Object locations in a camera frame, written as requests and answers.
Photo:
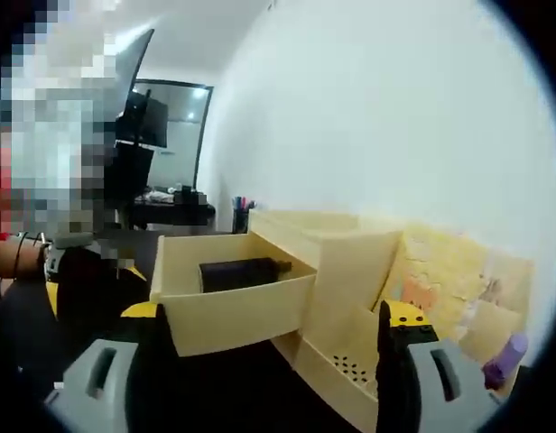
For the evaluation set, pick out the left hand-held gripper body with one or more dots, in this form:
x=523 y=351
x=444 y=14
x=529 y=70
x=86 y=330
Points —
x=53 y=259

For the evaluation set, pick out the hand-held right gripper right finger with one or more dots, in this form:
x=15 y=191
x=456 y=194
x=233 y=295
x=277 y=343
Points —
x=458 y=383

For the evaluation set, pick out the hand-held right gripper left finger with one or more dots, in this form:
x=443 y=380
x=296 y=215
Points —
x=93 y=383

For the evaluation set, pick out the purple-capped amber cosmetic bottle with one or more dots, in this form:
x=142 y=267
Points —
x=508 y=361

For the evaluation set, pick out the beige wooden drawer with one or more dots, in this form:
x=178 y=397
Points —
x=233 y=311

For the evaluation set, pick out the black cosmetic bottle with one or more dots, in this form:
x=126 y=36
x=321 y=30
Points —
x=242 y=273

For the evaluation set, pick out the beige wooden drawer organizer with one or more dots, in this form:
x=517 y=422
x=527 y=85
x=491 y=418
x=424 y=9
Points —
x=350 y=270

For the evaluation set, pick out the dark background desk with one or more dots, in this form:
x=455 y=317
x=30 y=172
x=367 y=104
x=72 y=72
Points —
x=178 y=214

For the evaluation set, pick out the white desktop items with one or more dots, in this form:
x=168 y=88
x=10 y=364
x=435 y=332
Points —
x=158 y=196

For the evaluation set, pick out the black office chair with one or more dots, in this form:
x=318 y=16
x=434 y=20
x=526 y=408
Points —
x=129 y=180

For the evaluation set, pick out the black desktop box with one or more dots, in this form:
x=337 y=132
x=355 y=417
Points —
x=185 y=196

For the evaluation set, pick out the black mesh pen holder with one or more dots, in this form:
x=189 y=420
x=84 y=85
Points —
x=241 y=222

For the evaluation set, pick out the bunch of coloured pens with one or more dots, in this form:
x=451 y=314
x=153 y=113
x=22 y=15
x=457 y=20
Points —
x=243 y=203

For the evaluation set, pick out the black-framed glass partition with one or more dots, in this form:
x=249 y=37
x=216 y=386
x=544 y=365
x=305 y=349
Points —
x=188 y=135

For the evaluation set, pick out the black monitor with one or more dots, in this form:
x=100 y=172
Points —
x=147 y=122

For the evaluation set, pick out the dark slanted panel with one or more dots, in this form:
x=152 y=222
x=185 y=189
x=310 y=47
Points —
x=133 y=63

